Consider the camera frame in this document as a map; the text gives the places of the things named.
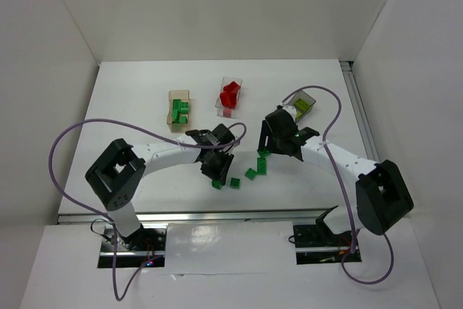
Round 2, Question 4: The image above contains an aluminium rail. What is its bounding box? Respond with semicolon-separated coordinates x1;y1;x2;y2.
339;61;380;161
57;208;339;225

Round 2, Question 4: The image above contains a green lego with holes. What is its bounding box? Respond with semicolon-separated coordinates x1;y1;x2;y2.
258;149;271;158
229;177;241;190

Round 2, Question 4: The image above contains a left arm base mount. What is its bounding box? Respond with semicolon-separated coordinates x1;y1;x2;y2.
90;219;167;269

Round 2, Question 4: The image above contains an aluminium right rail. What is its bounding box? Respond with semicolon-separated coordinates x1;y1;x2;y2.
339;61;380;161

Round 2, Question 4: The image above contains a green lego with holes bottom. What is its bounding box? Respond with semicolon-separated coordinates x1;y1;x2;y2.
229;177;241;190

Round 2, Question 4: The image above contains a green small lego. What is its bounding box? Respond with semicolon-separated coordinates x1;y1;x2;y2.
245;168;258;180
211;180;223;190
179;101;190;114

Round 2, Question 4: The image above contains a dark smoked plastic container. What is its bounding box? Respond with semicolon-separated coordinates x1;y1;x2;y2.
289;90;316;122

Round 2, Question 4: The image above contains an aluminium front rail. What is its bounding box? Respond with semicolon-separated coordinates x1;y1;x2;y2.
57;208;339;225

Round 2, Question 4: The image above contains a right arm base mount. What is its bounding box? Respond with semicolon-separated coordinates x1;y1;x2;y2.
288;224;362;265

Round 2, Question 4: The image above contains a yellow-green long lego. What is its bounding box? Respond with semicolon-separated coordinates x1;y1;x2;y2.
294;98;311;113

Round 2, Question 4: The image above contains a green long lego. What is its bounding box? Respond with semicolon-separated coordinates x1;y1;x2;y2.
257;158;267;175
171;99;181;123

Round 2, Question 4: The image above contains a green small lego bottom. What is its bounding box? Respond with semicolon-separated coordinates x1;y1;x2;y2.
211;180;223;190

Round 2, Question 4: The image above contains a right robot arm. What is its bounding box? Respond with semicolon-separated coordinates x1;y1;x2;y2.
258;107;415;235

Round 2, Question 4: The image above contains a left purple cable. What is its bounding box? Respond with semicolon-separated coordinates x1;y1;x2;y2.
48;117;247;301

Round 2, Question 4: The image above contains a wooden box container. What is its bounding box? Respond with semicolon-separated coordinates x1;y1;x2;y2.
166;90;191;133

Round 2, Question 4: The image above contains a red small lego brick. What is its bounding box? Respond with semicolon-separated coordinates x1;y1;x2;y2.
223;109;233;118

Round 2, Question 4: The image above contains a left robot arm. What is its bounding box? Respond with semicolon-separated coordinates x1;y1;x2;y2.
85;124;237;250

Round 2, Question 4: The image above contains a clear plastic container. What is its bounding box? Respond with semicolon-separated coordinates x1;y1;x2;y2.
215;76;242;119

